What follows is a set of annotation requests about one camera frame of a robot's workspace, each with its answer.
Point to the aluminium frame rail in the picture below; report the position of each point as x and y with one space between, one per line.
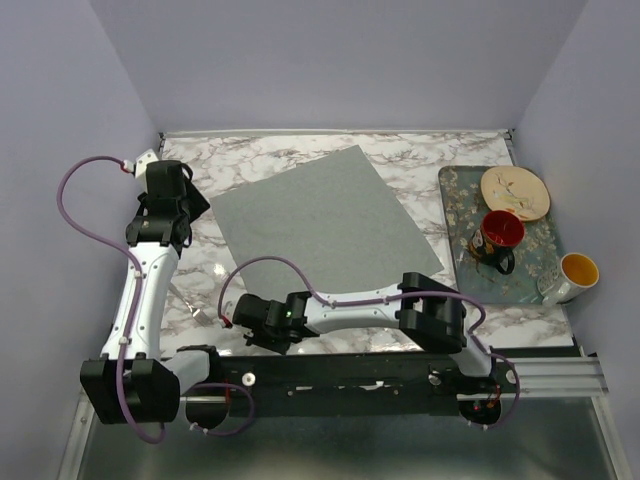
561 377

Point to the black mounting base bar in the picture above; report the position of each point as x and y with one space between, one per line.
396 383

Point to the silver fork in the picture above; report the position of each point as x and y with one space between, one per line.
199 316

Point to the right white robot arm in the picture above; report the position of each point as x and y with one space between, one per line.
431 314

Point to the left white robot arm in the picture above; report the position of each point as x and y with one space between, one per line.
130 380

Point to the black mug red inside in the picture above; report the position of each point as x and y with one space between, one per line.
493 243

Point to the beige floral plate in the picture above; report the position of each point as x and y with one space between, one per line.
516 190

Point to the grey cloth napkin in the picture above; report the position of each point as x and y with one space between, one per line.
334 218

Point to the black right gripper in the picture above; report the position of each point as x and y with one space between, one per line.
255 339

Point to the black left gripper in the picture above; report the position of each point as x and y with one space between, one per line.
198 202

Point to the white mug yellow inside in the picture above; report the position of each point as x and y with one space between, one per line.
570 276

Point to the floral blue tray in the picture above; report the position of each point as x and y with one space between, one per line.
464 209

